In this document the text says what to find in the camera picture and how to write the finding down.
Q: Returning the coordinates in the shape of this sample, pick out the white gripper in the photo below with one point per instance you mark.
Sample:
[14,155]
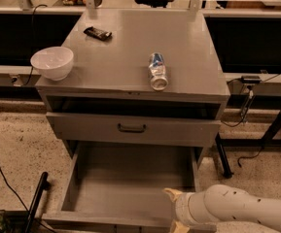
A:
[181,208]

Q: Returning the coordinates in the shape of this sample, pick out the grey drawer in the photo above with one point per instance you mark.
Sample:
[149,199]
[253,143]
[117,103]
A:
[134,129]
[118,188]

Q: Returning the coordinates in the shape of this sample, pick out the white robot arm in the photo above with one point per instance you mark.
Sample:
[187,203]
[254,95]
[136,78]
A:
[220,203]

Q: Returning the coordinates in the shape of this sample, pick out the grey top drawer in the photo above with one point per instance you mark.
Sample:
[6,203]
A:
[134,129]

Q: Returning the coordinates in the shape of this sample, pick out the grey drawer cabinet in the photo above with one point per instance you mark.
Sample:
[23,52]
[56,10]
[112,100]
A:
[111,77]

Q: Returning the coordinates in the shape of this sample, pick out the black table leg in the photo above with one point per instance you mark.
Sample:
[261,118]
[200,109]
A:
[220,148]

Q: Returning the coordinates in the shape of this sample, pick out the crushed soda can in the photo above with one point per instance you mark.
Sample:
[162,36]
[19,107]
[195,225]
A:
[157,72]

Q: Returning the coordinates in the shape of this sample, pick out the black stand pole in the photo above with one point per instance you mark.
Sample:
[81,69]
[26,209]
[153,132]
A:
[43,185]

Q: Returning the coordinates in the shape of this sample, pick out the black power adapter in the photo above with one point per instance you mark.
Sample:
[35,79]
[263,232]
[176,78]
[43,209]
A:
[250,79]

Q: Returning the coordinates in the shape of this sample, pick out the white bowl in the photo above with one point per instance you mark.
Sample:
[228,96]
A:
[54,63]

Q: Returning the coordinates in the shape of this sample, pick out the dark snack bar wrapper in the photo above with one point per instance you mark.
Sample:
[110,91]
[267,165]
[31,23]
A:
[99,34]

